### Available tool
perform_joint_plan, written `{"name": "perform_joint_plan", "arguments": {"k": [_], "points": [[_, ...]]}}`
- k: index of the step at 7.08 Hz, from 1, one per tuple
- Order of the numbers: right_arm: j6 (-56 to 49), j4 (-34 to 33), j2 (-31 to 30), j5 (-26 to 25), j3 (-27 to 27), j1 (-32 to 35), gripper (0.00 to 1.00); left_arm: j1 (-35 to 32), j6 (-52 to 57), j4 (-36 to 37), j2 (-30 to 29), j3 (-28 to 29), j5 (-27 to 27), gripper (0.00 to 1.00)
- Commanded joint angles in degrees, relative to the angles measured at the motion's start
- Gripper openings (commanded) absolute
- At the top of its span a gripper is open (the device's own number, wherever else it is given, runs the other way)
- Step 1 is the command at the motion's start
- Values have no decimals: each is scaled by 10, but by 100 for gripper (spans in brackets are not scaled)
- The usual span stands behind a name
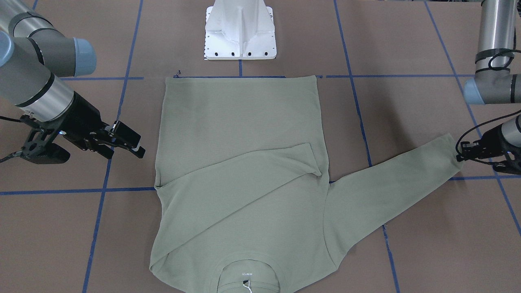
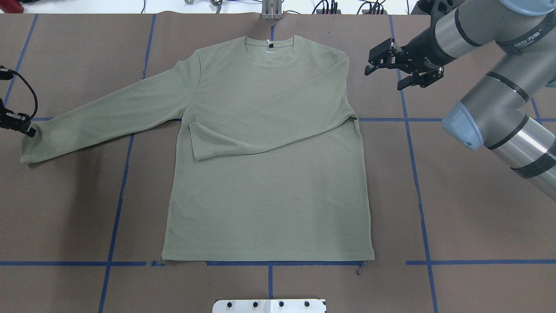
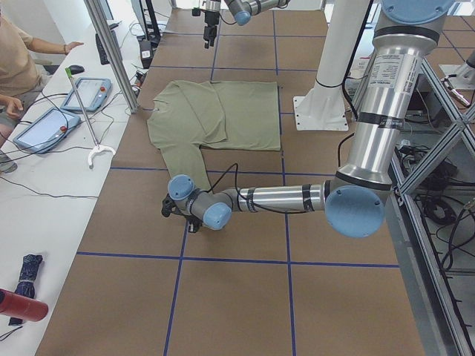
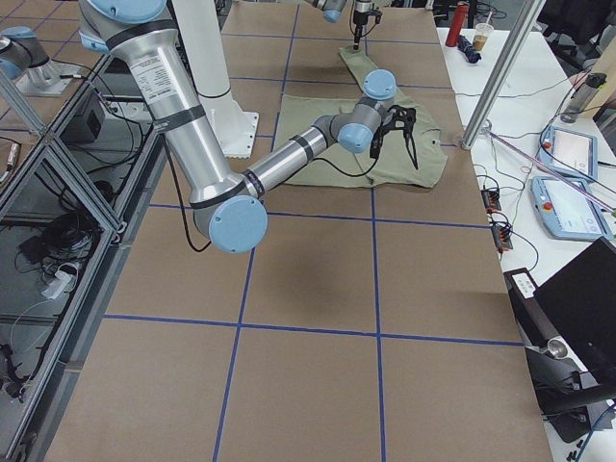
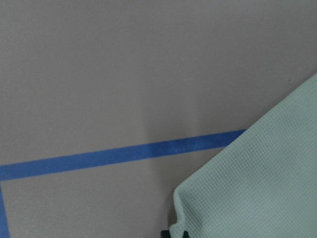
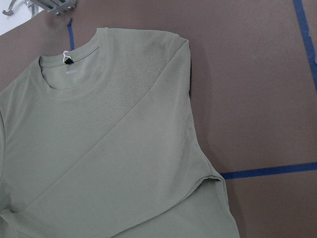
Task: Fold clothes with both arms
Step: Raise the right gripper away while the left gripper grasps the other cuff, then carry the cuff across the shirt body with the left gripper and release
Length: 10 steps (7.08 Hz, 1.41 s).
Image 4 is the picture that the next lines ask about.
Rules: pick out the near blue teach pendant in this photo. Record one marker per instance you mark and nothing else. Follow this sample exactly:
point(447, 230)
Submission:
point(566, 213)

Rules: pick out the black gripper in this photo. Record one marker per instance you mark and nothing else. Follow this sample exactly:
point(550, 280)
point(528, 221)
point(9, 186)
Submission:
point(360, 12)
point(403, 124)

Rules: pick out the folded dark blue umbrella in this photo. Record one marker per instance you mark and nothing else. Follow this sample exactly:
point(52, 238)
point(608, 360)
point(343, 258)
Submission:
point(467, 49)

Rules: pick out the olive green long-sleeve shirt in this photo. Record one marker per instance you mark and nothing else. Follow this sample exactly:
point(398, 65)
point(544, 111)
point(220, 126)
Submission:
point(339, 167)

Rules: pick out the blue teach pendant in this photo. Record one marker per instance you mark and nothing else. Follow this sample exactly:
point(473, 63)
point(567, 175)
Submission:
point(569, 153)
point(566, 213)

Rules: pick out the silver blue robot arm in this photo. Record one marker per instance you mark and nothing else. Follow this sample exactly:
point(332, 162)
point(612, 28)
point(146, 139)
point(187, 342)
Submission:
point(332, 10)
point(171, 48)

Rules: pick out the iced coffee cup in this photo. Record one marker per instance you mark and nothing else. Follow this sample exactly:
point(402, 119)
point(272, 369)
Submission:
point(483, 30)

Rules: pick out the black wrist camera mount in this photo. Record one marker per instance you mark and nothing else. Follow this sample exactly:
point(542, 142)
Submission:
point(400, 118)

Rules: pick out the grey water bottle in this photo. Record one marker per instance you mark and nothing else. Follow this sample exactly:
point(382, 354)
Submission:
point(582, 96)

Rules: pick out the far blue teach pendant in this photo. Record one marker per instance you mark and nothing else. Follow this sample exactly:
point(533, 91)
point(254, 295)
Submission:
point(569, 153)

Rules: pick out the steel tumbler cup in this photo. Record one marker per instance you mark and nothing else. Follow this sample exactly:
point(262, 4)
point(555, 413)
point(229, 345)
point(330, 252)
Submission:
point(557, 348)

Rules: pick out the white camera mast pole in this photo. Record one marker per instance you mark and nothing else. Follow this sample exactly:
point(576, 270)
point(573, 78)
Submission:
point(234, 128)

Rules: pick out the red cylinder bottle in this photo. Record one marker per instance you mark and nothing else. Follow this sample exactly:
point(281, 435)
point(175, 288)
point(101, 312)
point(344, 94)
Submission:
point(459, 17)

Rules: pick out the orange black electronics board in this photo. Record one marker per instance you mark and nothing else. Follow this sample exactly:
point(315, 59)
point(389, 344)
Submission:
point(491, 200)

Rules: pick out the black monitor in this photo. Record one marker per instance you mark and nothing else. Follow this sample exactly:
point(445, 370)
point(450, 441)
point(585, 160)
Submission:
point(579, 301)

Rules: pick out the aluminium frame rail structure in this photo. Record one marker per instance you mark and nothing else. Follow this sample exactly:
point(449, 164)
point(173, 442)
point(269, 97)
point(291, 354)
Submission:
point(68, 214)

